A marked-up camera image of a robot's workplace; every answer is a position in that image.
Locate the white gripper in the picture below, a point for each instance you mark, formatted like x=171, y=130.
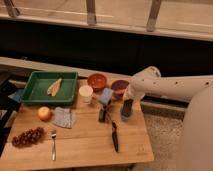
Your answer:
x=128, y=94

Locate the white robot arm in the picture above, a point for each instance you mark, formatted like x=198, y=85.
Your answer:
x=195, y=152

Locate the blue plastic cup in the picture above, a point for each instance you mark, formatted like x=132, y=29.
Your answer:
x=126, y=113

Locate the white paper cup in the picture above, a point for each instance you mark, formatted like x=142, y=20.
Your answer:
x=86, y=92

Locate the purple bowl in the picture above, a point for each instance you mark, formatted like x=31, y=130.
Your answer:
x=118, y=87

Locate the blue sponge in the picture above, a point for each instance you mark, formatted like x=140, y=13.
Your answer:
x=106, y=96

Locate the small dark bottle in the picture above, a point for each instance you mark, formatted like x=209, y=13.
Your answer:
x=102, y=114

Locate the red bowl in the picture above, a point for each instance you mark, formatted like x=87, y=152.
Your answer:
x=97, y=81

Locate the wooden table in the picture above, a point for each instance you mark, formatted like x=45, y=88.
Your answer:
x=87, y=143

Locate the grey folded cloth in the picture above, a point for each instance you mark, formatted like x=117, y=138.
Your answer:
x=64, y=117

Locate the silver fork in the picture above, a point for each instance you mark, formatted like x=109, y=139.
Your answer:
x=53, y=136

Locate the yellow apple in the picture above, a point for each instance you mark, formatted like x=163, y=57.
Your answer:
x=44, y=113

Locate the green plastic tray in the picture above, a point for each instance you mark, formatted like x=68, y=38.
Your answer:
x=35, y=91

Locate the bunch of dark grapes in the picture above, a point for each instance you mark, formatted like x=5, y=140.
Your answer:
x=28, y=138

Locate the black handled knife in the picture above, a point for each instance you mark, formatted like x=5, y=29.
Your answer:
x=115, y=137

